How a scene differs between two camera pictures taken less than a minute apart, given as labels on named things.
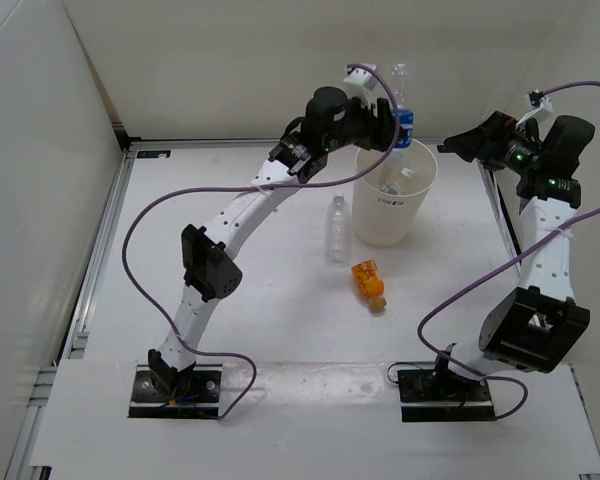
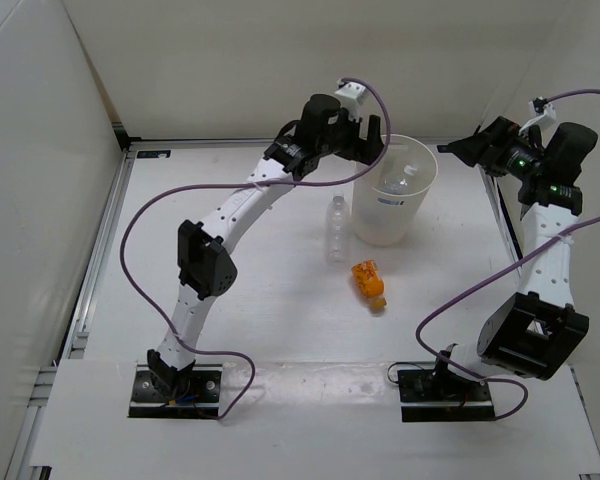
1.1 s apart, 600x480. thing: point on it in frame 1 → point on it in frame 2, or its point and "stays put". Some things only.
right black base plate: (432, 396) stays put
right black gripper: (487, 140) stays put
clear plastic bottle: (338, 233) stays put
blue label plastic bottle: (405, 114) → (400, 183)
